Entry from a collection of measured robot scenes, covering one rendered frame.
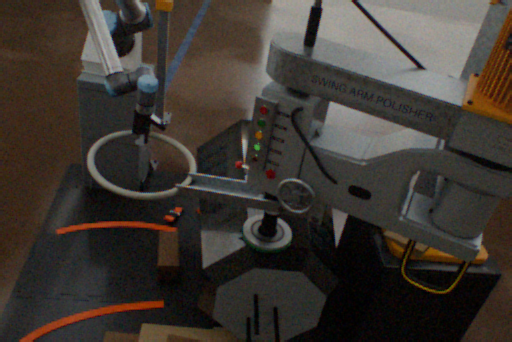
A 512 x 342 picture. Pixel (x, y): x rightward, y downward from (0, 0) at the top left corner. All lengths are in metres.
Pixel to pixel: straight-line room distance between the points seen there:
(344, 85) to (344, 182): 0.36
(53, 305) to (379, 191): 1.93
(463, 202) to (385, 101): 0.42
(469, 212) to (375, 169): 0.33
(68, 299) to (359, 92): 2.04
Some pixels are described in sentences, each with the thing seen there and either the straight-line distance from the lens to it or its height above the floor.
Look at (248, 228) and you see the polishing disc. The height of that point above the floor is 0.88.
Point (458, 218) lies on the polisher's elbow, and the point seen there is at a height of 1.35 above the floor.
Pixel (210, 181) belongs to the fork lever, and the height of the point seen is 0.97.
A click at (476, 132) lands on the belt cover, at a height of 1.67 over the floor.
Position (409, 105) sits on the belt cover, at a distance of 1.57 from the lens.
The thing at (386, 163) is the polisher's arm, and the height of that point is 1.45.
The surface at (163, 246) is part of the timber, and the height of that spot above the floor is 0.14.
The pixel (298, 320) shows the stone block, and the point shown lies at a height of 0.47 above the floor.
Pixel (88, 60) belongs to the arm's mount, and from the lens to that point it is 3.33.
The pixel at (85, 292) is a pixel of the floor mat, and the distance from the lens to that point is 3.01.
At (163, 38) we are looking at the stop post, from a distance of 4.23.
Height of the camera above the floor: 2.29
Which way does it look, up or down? 35 degrees down
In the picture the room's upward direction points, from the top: 11 degrees clockwise
